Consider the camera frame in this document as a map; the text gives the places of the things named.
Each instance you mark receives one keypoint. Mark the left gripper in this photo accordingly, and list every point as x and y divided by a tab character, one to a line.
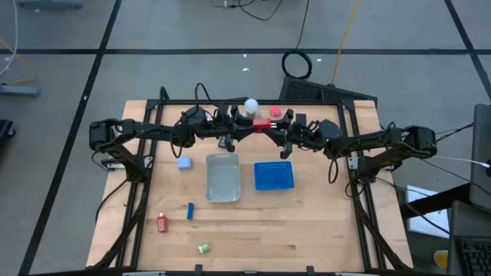
225	129

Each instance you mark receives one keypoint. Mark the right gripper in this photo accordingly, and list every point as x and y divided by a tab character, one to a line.
297	136

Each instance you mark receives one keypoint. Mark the red wall charger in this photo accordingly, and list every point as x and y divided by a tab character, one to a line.
261	123

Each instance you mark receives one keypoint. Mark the pink wall charger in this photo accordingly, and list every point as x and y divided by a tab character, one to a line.
275	111

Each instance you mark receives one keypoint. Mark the light blue wall charger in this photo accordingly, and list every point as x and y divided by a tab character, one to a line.
185	163

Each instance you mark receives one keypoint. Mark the blue rectangular bar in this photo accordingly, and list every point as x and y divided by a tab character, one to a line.
190	211

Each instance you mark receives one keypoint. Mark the small green cylinder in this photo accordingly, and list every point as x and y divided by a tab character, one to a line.
205	248

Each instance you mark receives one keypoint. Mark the red block with white tip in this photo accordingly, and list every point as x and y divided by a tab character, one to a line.
162	224

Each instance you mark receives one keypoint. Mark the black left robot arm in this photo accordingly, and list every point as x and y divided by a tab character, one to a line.
153	130

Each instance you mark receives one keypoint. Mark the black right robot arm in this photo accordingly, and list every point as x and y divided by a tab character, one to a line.
383	142

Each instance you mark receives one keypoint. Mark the white bulb brass lamp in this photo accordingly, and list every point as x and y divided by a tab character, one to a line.
251	105

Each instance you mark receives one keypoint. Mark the blue perforated plastic basket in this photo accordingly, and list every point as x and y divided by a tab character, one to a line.
273	176

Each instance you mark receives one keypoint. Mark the black perforated panel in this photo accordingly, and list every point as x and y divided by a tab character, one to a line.
307	91

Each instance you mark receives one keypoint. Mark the clear plastic bin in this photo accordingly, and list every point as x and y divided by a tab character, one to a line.
222	178

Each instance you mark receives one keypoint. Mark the black beam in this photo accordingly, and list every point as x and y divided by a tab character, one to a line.
433	201

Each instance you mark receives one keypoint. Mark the grey monitor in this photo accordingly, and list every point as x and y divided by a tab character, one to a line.
482	153

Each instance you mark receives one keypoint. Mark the yellow object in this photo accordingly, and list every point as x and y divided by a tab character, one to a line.
441	260

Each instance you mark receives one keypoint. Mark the grey laptop with keyboard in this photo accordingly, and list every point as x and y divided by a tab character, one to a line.
470	220

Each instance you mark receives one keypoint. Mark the grey metal foot bar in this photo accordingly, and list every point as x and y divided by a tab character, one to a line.
19	91
50	4

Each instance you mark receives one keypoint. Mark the black caster base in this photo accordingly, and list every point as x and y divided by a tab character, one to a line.
4	129

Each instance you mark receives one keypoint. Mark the black clamp bracket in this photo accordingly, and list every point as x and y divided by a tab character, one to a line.
310	270
198	270

